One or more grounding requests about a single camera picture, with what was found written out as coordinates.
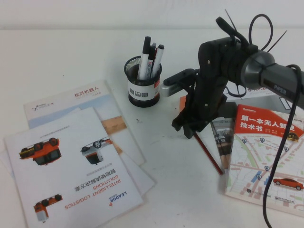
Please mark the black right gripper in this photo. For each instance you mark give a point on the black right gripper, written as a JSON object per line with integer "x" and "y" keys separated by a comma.
{"x": 206, "y": 102}

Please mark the dark red pencil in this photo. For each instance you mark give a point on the dark red pencil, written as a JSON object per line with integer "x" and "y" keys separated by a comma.
{"x": 209, "y": 154}

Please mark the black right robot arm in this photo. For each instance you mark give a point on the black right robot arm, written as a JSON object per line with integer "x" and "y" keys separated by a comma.
{"x": 280, "y": 83}

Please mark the black mesh pen holder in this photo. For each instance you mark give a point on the black mesh pen holder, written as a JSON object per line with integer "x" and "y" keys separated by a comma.
{"x": 142, "y": 92}

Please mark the black pen with coloured label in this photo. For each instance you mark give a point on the black pen with coloured label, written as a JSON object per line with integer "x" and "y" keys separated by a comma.
{"x": 150, "y": 63}

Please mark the red pen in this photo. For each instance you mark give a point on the red pen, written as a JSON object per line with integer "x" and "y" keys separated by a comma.
{"x": 155, "y": 55}

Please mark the grey pen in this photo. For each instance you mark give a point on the grey pen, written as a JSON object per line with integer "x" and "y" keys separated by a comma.
{"x": 154, "y": 45}

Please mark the orange block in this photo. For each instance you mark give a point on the orange block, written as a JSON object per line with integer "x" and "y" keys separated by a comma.
{"x": 183, "y": 104}

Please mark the red book with map cover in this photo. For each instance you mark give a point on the red book with map cover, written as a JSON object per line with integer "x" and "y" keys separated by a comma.
{"x": 251, "y": 152}

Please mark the plain white booklet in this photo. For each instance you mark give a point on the plain white booklet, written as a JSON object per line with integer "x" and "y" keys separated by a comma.
{"x": 142, "y": 178}

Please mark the short white marker black cap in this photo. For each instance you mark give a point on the short white marker black cap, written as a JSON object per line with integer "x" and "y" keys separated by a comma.
{"x": 158, "y": 58}

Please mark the tall white marker black cap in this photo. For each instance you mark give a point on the tall white marker black cap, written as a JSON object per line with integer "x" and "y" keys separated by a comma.
{"x": 144, "y": 54}

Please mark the black zip tie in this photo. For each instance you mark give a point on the black zip tie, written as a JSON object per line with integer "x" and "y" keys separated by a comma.
{"x": 230, "y": 20}
{"x": 279, "y": 39}

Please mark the Leador brochure with orange vehicles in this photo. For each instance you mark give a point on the Leador brochure with orange vehicles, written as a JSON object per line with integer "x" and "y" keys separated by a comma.
{"x": 71, "y": 171}

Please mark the AgileX brochure with blue sky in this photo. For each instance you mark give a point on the AgileX brochure with blue sky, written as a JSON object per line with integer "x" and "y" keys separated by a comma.
{"x": 59, "y": 102}

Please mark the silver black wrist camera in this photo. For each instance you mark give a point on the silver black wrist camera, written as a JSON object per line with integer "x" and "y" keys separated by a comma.
{"x": 175, "y": 83}

